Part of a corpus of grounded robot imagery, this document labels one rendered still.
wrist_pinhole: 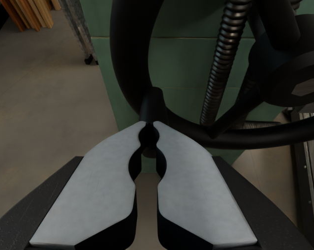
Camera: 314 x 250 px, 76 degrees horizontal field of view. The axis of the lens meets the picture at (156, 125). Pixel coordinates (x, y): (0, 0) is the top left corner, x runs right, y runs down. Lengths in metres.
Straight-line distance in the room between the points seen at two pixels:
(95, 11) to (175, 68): 0.17
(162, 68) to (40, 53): 1.32
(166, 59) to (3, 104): 1.18
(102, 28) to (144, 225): 0.76
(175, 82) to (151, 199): 0.62
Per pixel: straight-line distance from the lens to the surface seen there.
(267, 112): 0.60
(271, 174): 1.11
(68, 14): 1.30
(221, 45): 0.24
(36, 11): 1.84
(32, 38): 1.82
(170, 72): 0.42
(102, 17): 0.36
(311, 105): 0.56
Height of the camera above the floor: 0.92
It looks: 58 degrees down
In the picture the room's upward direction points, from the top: 1 degrees clockwise
